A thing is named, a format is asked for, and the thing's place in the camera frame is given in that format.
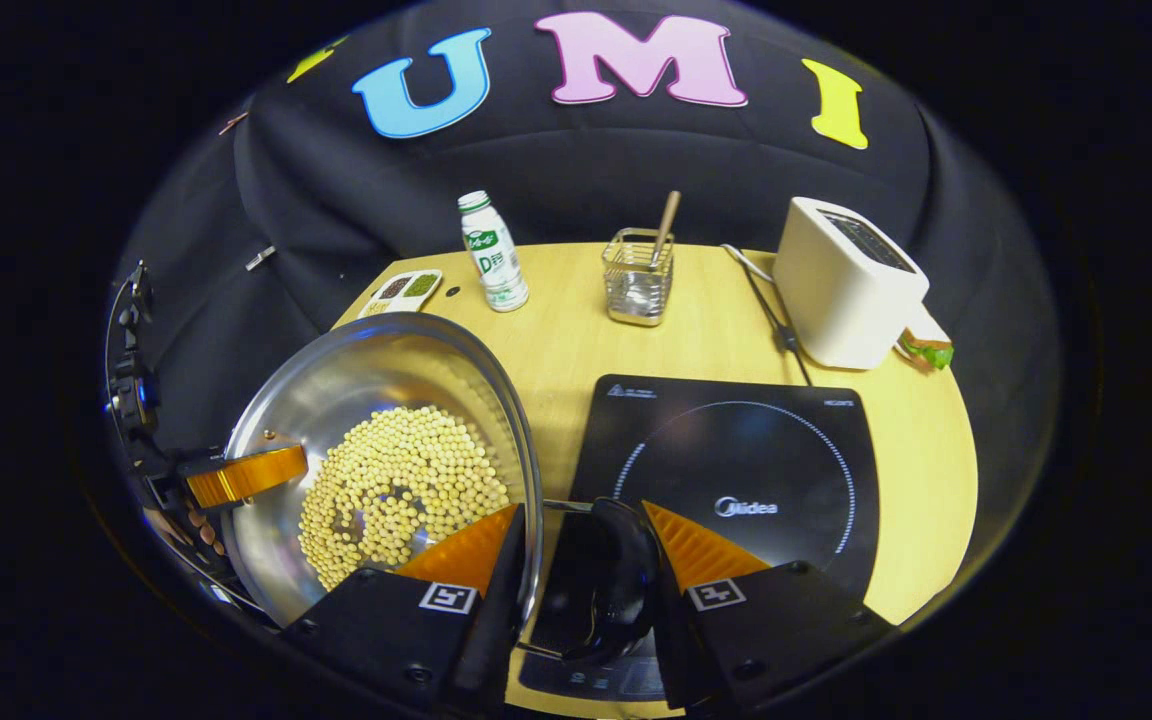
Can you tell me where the white divided seasoning dish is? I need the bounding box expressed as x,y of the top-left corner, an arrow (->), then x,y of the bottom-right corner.
356,269 -> 444,321

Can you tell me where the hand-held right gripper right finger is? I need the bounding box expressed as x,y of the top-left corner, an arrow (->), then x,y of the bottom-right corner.
641,500 -> 897,713

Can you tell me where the stainless steel pot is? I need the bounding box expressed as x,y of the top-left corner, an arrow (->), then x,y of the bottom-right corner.
221,312 -> 659,666

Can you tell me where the black backdrop cloth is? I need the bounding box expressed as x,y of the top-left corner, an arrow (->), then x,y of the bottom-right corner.
111,0 -> 1062,561

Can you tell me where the white toaster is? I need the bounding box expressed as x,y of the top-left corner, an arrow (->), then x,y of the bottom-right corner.
773,196 -> 932,371

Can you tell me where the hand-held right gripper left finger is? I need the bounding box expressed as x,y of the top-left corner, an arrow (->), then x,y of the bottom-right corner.
281,503 -> 527,716

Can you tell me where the metal wire utensil holder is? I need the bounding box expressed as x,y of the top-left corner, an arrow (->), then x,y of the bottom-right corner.
602,227 -> 677,328

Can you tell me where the black induction cooktop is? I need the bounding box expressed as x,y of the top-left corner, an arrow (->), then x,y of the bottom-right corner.
519,375 -> 882,701

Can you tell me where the white drink bottle green label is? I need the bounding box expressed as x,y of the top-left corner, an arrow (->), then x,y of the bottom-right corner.
457,190 -> 530,314

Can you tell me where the pile of yellow soybeans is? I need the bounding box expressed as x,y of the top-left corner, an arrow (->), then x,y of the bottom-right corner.
298,405 -> 512,591

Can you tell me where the toy sandwich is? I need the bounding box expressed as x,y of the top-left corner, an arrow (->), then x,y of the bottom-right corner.
898,305 -> 956,371

